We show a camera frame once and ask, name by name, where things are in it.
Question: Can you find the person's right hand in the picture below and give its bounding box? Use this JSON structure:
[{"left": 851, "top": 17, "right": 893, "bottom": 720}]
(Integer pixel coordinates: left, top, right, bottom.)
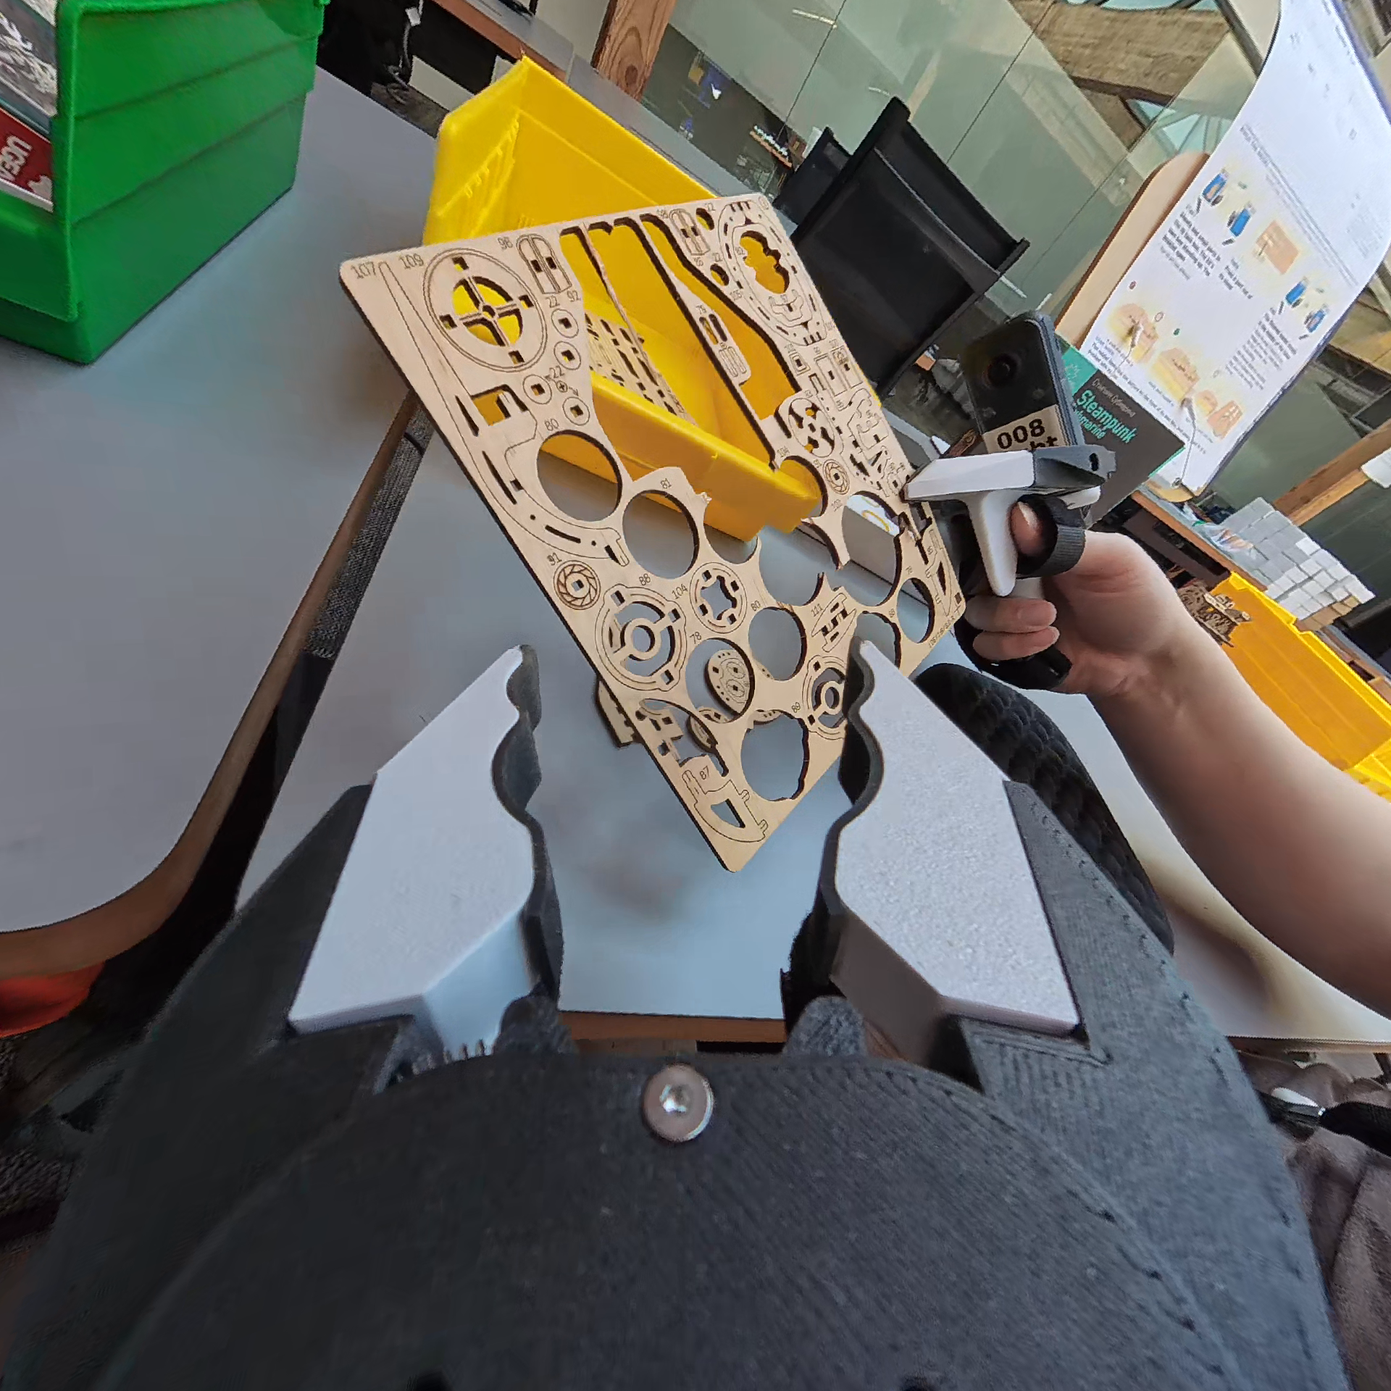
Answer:
[{"left": 971, "top": 508, "right": 1200, "bottom": 699}]

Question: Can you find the wooden poster board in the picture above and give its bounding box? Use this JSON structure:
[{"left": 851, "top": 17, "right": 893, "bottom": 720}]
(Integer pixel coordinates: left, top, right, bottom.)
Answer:
[{"left": 1060, "top": 152, "right": 1209, "bottom": 349}]

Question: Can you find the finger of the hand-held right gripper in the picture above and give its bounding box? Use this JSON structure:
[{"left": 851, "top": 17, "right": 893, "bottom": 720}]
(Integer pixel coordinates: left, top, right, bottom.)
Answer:
[{"left": 905, "top": 448, "right": 1065, "bottom": 505}]

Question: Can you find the green plastic bin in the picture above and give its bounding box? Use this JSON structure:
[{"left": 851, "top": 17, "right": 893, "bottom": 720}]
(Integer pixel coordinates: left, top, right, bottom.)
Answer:
[{"left": 0, "top": 0, "right": 328, "bottom": 365}]

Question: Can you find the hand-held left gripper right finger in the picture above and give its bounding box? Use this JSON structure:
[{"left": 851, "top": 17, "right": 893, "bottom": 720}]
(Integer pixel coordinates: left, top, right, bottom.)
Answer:
[{"left": 816, "top": 639, "right": 1086, "bottom": 1064}]

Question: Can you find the black textured wrist rest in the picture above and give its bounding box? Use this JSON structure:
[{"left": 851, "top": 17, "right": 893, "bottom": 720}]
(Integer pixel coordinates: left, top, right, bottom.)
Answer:
[{"left": 916, "top": 660, "right": 1178, "bottom": 963}]

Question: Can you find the laser-cut wooden parts sheet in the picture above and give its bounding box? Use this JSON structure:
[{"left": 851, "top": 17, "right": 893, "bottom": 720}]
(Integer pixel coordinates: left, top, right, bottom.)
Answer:
[{"left": 340, "top": 194, "right": 970, "bottom": 874}]

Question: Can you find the stack of grey blocks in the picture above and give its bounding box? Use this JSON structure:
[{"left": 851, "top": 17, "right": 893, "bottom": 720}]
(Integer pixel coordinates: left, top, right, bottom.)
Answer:
[{"left": 1215, "top": 496, "right": 1376, "bottom": 630}]

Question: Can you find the yellow plastic bin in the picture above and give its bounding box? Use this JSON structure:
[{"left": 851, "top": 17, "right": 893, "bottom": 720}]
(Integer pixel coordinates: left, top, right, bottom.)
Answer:
[{"left": 424, "top": 57, "right": 871, "bottom": 540}]

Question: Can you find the black plastic bin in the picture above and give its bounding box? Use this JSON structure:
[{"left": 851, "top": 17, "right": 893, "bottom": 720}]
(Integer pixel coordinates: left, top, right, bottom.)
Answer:
[{"left": 788, "top": 98, "right": 1031, "bottom": 398}]

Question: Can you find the person's right forearm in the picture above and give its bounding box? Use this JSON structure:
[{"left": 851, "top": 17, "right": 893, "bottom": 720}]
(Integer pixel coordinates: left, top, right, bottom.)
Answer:
[{"left": 1098, "top": 603, "right": 1391, "bottom": 1029}]

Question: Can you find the white instruction poster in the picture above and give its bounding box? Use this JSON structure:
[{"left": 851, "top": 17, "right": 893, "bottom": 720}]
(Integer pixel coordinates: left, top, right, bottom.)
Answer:
[{"left": 1077, "top": 0, "right": 1391, "bottom": 493}]

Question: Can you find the stack of yellow bins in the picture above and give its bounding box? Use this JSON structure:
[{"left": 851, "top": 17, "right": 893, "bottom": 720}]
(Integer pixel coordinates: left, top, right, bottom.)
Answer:
[{"left": 1207, "top": 574, "right": 1391, "bottom": 801}]

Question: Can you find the dark teal model kit box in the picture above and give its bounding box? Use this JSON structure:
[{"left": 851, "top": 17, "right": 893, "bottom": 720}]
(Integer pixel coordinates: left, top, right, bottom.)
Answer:
[{"left": 1060, "top": 336, "right": 1186, "bottom": 493}]

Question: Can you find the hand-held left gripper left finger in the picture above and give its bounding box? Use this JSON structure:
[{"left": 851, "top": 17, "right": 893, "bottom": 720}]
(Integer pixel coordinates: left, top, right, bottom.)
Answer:
[{"left": 288, "top": 646, "right": 566, "bottom": 1053}]

